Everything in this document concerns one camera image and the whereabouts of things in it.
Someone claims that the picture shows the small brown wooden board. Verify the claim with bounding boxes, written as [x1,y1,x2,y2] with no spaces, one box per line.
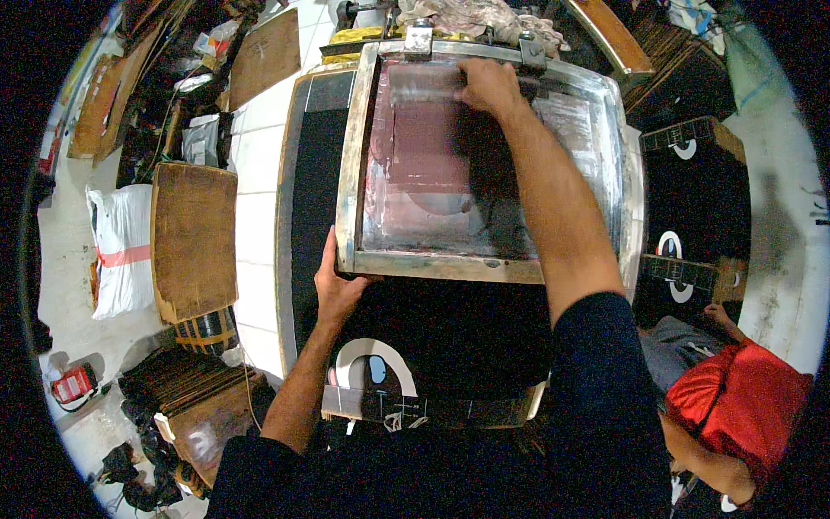
[227,8,303,112]

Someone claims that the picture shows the metal frame clamp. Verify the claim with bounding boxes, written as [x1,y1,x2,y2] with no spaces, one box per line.
[517,32,547,74]
[402,18,434,63]

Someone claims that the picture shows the stack of dark boards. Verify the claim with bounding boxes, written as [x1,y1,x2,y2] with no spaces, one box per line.
[118,346,276,489]

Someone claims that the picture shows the squeegee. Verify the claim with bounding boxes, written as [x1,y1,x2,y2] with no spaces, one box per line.
[388,64,540,106]

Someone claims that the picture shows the black platen with white prints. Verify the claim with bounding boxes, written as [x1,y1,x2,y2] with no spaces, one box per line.
[632,116,753,327]

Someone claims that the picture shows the red and white box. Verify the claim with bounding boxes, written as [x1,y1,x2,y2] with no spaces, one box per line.
[51,362,99,412]

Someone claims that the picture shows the person's right hand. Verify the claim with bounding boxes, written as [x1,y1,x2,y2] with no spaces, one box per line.
[453,58,530,122]

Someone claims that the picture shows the black bundle with yellow straps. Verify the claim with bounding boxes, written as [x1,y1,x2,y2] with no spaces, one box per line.
[173,305,240,357]

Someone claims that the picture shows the black fabric with white print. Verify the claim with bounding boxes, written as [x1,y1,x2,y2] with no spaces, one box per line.
[290,70,553,404]

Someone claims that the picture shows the long wooden plank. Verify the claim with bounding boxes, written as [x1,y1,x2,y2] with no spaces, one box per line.
[563,0,656,80]

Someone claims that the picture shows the white sack with red stripe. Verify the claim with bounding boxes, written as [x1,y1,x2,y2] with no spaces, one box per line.
[86,184,154,320]

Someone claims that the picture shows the pale plastic bag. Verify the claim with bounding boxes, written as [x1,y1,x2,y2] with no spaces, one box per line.
[722,19,780,119]

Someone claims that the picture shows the large brown wooden board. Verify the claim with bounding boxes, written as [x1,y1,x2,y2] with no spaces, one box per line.
[150,161,240,324]

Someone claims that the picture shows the person's body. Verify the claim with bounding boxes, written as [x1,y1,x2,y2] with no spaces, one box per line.
[206,292,673,519]

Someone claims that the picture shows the wooden screen printing frame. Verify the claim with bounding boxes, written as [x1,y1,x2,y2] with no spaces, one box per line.
[334,40,627,286]

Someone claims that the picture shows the person's left hand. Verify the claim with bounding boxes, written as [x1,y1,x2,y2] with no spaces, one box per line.
[314,225,385,328]

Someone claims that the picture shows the stack of dark screens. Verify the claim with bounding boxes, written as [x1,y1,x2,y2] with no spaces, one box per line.
[621,12,738,132]

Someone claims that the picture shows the grey plastic bag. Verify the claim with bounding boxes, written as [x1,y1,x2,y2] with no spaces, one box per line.
[181,113,222,167]

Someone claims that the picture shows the stained rag cloth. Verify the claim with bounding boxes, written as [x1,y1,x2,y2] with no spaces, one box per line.
[396,0,571,59]

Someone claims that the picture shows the yellow cloth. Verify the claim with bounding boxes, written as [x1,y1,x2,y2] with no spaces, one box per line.
[321,26,391,66]

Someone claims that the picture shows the leaning wooden boards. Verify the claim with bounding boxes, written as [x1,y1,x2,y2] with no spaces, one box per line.
[67,19,171,163]

